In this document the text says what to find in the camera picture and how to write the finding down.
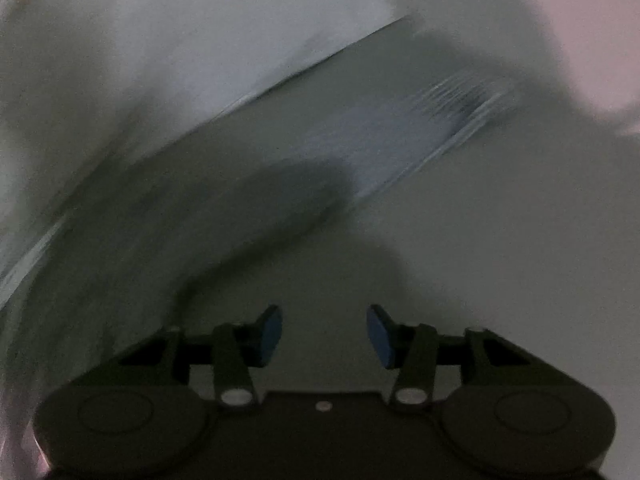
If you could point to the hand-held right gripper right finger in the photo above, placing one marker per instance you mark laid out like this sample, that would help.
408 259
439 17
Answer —
379 336

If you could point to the checked garment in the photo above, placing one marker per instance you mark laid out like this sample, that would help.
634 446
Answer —
425 130

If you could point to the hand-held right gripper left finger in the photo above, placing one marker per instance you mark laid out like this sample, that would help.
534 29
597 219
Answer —
270 336

